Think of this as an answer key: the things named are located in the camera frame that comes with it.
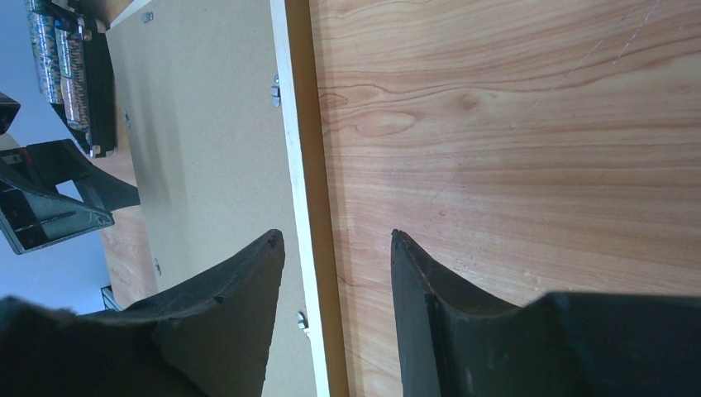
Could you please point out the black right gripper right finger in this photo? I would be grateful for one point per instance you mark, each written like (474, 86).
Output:
(456, 339)

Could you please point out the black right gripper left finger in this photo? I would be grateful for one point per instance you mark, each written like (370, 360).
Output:
(210, 335)

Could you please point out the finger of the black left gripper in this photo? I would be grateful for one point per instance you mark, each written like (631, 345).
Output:
(57, 162)
(33, 217)

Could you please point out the brown cardboard backing board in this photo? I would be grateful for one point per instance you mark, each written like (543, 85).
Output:
(209, 151)

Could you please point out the light wooden picture frame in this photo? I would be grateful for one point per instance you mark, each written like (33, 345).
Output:
(296, 66)

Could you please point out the black poker chip case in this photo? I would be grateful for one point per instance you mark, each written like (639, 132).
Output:
(74, 71)

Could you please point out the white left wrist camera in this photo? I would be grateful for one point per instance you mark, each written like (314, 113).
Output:
(9, 108)

